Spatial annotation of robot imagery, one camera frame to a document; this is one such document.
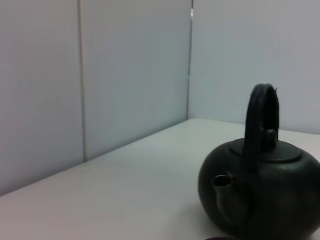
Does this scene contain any black round teapot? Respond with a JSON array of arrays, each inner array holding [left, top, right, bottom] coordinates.
[[198, 83, 320, 240]]

